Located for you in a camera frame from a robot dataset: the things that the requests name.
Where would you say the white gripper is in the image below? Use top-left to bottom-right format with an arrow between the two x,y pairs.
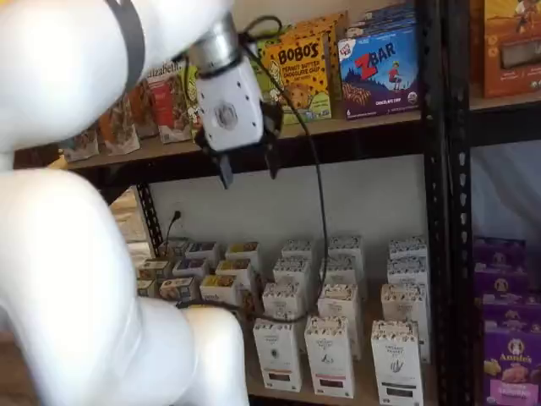
194,56 -> 284,190

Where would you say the white box green strip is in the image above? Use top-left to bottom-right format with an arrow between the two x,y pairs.
380,282 -> 430,363
388,238 -> 429,261
385,256 -> 429,288
370,319 -> 424,406

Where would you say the green Bobo's apple pie box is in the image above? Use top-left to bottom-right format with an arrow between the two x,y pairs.
179,36 -> 283,139

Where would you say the yellow Bobo's peanut butter box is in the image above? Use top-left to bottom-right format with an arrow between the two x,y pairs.
291,10 -> 351,105
260,28 -> 335,127

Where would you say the wooden shelf board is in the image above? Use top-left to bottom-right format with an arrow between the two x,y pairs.
468,84 -> 541,113
243,291 -> 439,405
63,108 -> 424,170

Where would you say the yellow purely elizabeth box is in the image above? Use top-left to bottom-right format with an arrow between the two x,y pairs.
199,273 -> 260,319
214,258 -> 254,293
224,240 -> 261,272

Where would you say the white box yellow strip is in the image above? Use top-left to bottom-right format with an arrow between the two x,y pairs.
252,316 -> 303,392
281,239 -> 314,260
272,256 -> 313,286
261,281 -> 306,321

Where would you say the green apple cinnamon oatmeal box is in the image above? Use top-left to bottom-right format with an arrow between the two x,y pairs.
135,278 -> 158,298
158,239 -> 188,258
138,259 -> 172,281

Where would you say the white box pink strip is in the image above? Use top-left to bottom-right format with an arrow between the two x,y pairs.
316,283 -> 363,360
303,315 -> 356,399
328,235 -> 364,260
322,256 -> 365,288

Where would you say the blue Z Bar box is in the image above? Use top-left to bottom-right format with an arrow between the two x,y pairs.
336,23 -> 424,121
345,1 -> 418,41

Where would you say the black metal shelf rack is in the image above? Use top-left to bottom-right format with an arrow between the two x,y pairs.
12,0 -> 450,406
446,0 -> 541,406

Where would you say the purple Annie's pasta box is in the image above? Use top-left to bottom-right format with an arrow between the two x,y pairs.
482,328 -> 541,406
473,269 -> 538,306
480,300 -> 541,336
472,237 -> 528,276

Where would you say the orange snack box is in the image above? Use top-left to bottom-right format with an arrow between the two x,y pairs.
480,0 -> 541,101

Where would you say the red label granola bag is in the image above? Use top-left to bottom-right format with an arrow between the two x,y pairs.
145,63 -> 195,145

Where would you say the orange label granola bag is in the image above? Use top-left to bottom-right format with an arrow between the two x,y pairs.
126,78 -> 161,140
97,91 -> 141,156

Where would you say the purely elizabeth granola bag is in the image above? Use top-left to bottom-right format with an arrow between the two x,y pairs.
62,124 -> 101,164

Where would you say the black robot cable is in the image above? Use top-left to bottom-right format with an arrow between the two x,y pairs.
175,15 -> 331,326

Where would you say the black plug with cord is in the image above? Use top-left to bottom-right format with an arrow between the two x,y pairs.
162,210 -> 183,259

